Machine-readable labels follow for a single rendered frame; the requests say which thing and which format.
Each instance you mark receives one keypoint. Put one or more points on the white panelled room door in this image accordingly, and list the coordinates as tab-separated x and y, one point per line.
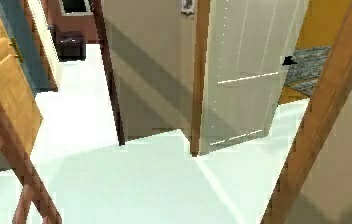
240	73

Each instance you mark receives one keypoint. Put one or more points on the dark brown box stool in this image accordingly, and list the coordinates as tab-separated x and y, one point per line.
70	45

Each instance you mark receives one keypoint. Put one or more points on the grey patterned rug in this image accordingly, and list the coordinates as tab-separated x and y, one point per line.
309	68

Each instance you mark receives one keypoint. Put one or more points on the dark window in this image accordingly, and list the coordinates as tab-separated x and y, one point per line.
74	6

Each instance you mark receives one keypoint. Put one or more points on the orange wooden room door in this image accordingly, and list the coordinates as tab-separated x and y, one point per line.
7	83

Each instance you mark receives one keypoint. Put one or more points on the framed wall picture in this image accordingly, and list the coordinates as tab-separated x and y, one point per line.
188	6

